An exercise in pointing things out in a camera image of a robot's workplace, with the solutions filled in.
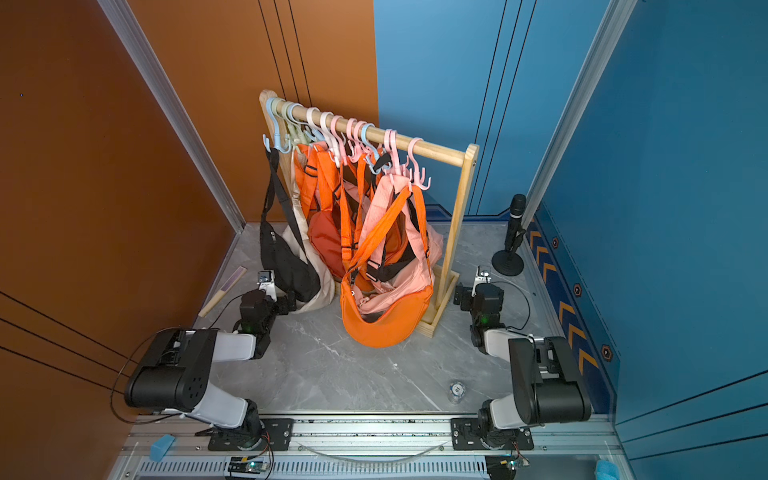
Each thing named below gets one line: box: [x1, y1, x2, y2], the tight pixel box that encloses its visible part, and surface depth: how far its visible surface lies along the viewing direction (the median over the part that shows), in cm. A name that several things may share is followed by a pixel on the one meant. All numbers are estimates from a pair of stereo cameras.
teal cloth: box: [595, 460, 621, 480], surface depth 67 cm
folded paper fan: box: [198, 266, 248, 318], surface depth 104 cm
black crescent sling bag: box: [260, 146, 321, 303], surface depth 91 cm
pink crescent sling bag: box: [357, 174, 444, 309], surface depth 72 cm
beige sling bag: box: [282, 153, 335, 313], surface depth 90 cm
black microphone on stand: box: [492, 194, 526, 277], surface depth 102 cm
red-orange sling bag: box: [307, 211, 346, 279], surface depth 88 cm
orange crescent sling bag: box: [340, 184, 434, 348], surface depth 78 cm
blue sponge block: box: [149, 434, 175, 462], surface depth 72 cm
